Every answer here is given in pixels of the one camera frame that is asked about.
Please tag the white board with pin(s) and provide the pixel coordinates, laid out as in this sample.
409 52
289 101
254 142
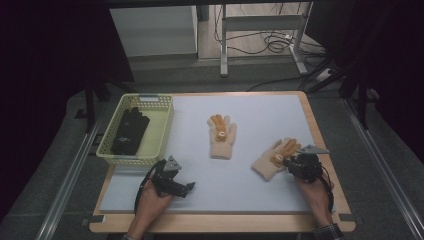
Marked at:
226 186

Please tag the pale green plastic basket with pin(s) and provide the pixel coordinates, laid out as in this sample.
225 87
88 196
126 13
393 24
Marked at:
156 133

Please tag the metal floor rail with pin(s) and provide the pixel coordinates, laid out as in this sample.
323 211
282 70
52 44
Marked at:
383 160
66 186

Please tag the black glove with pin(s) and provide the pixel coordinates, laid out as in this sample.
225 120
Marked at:
129 133

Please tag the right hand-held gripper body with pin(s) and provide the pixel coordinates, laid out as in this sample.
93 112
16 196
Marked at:
306 166

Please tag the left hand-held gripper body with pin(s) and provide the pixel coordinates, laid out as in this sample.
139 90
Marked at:
166 180

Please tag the wooden table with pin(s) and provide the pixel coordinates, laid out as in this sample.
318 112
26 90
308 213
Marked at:
320 133

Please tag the plaid sleeve cuff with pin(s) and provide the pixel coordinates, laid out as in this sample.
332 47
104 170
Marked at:
127 237
328 232

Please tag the plaid left sleeve cuff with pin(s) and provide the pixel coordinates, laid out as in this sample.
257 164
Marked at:
127 237

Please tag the plaid right sleeve cuff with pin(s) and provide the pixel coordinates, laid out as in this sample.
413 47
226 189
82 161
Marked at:
328 232

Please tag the black tripod stand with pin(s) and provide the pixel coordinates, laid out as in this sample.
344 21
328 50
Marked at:
361 100
90 100

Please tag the white metal table frame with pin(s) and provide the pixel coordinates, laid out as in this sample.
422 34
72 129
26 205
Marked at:
260 23

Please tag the white cabinet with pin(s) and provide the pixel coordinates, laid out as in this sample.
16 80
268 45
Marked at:
156 31

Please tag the person's left hand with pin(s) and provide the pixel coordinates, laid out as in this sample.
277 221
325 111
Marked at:
153 203

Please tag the cream knitted glove orange fingers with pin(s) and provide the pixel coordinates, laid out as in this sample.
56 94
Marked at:
220 145
266 163

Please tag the person's right hand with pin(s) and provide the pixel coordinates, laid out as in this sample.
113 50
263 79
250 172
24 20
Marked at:
316 196

